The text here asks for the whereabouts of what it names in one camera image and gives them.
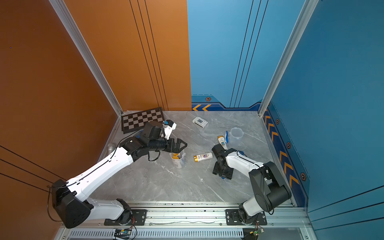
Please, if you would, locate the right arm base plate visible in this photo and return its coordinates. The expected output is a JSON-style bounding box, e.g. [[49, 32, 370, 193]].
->
[[225, 209, 268, 226]]

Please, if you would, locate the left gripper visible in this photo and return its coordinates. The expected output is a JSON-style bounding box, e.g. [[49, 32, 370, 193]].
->
[[148, 136, 188, 153]]

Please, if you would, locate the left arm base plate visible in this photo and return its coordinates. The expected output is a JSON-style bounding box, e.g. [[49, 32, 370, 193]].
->
[[104, 209, 148, 226]]

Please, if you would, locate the black white checkerboard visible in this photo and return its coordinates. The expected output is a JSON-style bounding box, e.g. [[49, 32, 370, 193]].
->
[[121, 108, 165, 134]]

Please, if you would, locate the right green circuit board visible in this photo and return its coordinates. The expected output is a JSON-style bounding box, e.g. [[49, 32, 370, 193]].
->
[[242, 228, 265, 240]]

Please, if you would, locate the aluminium rail frame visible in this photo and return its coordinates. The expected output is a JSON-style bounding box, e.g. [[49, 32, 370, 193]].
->
[[55, 200, 317, 240]]

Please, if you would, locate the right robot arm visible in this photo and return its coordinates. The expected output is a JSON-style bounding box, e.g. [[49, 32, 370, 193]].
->
[[212, 144, 292, 225]]

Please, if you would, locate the green circuit board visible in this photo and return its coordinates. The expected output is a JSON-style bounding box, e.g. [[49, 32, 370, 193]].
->
[[242, 228, 265, 240], [114, 229, 133, 240]]

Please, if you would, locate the silver metal cylinder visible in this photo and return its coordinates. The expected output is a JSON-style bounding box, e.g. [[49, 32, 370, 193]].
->
[[107, 143, 116, 155]]

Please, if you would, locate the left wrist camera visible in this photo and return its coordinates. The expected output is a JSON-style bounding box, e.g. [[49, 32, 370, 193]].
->
[[163, 120, 177, 140]]

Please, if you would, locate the clear cup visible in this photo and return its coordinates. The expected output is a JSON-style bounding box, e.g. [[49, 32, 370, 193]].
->
[[229, 127, 244, 148], [171, 151, 185, 169]]

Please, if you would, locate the white lotion bottle horizontal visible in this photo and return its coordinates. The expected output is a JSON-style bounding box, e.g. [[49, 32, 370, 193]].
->
[[194, 153, 213, 162]]

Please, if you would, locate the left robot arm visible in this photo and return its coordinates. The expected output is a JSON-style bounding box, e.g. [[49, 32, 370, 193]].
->
[[50, 120, 188, 229]]

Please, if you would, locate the left green circuit board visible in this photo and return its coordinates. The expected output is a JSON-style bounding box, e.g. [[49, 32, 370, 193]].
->
[[114, 229, 133, 240]]

